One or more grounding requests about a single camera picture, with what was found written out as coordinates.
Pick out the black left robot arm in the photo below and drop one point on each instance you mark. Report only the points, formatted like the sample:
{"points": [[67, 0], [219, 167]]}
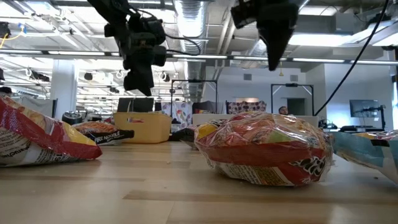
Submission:
{"points": [[107, 9]]}

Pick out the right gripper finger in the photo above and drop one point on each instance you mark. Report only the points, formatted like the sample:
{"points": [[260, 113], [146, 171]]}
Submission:
{"points": [[270, 43], [282, 43]]}

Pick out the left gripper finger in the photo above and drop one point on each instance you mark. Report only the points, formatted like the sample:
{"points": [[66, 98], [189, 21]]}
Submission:
{"points": [[135, 79], [147, 77]]}

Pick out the grey partition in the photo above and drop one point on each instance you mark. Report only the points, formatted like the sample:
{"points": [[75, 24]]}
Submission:
{"points": [[38, 107]]}

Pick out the silver ceiling duct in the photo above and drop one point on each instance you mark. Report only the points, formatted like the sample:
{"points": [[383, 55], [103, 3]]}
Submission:
{"points": [[189, 18]]}

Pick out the dark wall monitor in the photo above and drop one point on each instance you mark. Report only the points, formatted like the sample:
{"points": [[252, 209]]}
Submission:
{"points": [[363, 108]]}

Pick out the black tower fan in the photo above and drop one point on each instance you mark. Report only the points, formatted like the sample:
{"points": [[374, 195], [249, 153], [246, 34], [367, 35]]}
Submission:
{"points": [[72, 118]]}

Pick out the red Maruchan ramen pack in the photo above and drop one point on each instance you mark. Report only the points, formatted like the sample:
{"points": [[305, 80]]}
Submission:
{"points": [[46, 137], [264, 152]]}

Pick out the blue Maruchan ramen pack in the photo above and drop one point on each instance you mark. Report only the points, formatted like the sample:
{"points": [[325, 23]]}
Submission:
{"points": [[363, 151]]}

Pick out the dark patterned cloth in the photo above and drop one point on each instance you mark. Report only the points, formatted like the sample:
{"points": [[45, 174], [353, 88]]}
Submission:
{"points": [[245, 106]]}

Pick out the white pillar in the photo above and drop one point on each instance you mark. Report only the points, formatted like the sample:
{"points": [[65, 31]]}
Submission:
{"points": [[63, 90]]}

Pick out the white patterned cloth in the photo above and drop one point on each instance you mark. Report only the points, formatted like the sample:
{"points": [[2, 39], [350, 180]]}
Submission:
{"points": [[178, 112]]}

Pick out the white plastic bin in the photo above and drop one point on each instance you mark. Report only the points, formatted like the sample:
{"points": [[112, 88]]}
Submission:
{"points": [[205, 119]]}

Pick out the person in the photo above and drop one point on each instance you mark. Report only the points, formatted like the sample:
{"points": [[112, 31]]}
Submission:
{"points": [[283, 110], [5, 91]]}

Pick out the black frame stand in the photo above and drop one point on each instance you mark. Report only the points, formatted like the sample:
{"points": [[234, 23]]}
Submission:
{"points": [[312, 99], [171, 96]]}

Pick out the orange plastic bin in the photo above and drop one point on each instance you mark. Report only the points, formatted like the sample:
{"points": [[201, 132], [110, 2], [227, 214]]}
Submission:
{"points": [[149, 132]]}

